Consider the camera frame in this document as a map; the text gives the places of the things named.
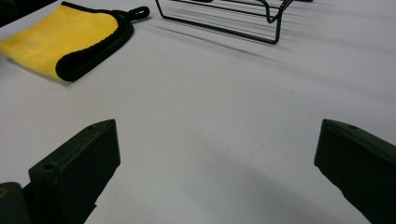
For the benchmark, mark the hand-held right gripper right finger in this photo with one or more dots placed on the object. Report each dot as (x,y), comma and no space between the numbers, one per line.
(361,168)

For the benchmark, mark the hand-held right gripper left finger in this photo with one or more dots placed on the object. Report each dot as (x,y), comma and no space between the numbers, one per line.
(74,174)

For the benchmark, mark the yellow cloth with black trim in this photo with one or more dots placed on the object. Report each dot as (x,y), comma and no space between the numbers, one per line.
(59,40)

